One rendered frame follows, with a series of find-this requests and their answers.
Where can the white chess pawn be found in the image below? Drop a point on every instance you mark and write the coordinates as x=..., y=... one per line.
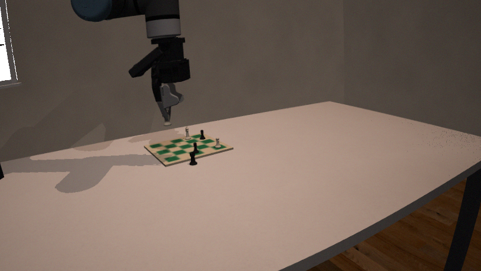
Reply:
x=217, y=143

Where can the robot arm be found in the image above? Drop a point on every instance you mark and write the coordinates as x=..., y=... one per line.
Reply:
x=162, y=20

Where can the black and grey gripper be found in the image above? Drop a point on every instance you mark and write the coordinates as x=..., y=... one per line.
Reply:
x=166, y=94

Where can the green and cream chessboard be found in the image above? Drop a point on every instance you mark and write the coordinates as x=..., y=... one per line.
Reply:
x=177, y=150

